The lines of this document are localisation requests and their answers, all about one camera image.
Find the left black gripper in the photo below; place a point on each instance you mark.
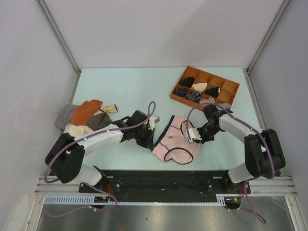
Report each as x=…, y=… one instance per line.
x=148, y=142

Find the striped navy rolled underwear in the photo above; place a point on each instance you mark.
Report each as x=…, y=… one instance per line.
x=194, y=96

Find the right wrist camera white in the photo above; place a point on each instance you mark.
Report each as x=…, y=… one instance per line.
x=192, y=135

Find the black white rolled underwear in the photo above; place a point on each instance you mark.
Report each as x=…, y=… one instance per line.
x=213, y=92

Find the wooden compartment tray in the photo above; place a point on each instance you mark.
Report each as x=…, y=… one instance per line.
x=228, y=88

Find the pale pink rolled underwear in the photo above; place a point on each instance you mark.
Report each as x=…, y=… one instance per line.
x=209, y=100

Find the peach underwear dark trim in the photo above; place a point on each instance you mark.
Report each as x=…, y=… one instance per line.
x=112, y=108

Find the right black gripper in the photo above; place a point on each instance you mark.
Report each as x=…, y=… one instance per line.
x=204, y=139

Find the cream beige underwear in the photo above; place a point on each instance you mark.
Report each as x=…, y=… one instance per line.
x=77, y=130

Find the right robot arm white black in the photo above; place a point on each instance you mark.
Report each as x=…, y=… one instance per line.
x=263, y=154

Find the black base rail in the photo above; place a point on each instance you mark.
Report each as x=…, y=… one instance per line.
x=124, y=182

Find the pink underwear navy trim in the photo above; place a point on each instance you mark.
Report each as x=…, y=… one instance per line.
x=173, y=145

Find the grey striped underwear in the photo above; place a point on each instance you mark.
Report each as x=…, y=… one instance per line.
x=65, y=115

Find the orange underwear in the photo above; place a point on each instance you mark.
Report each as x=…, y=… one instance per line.
x=84, y=112

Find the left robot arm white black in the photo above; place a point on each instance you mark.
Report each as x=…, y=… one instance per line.
x=65, y=160

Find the olive brown underwear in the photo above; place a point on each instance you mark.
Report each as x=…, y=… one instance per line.
x=99, y=121

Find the grey rolled underwear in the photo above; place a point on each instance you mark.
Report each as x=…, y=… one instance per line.
x=225, y=105

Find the cream rolled underwear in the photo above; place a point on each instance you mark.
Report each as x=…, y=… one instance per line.
x=200, y=87

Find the white cable duct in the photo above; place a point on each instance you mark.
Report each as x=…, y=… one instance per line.
x=216, y=200

